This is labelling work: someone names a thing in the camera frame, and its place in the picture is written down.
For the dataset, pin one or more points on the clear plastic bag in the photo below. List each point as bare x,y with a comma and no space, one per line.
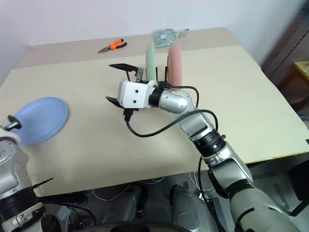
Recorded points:
165,37

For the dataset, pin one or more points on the pink plate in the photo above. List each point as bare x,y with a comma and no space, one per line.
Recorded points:
175,65

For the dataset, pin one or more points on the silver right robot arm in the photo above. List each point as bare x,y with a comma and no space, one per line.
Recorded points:
231,174

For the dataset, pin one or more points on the blue plate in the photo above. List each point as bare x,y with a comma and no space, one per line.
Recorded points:
42,119

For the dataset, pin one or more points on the black box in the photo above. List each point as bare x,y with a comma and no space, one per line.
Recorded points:
299,178

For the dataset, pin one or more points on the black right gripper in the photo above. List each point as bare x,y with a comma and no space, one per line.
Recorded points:
133,73

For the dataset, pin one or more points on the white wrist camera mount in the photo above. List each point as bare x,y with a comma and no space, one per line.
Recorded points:
134,94
8,135

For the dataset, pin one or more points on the dark wooden dish rack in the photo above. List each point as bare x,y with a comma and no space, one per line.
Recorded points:
161,73

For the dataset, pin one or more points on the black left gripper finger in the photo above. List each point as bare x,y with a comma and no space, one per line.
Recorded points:
14,122

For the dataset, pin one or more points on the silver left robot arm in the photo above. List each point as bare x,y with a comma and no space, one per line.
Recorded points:
12,188

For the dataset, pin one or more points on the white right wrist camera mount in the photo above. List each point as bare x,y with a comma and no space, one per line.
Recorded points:
134,94

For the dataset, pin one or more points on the dark rounded grey shape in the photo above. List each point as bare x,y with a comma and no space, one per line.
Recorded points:
125,205
184,205

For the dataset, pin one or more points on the green plate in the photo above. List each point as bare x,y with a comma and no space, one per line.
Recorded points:
150,62

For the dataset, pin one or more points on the light wooden box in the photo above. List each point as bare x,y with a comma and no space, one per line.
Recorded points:
303,70

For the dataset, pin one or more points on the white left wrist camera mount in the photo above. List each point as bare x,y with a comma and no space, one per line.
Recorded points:
8,135

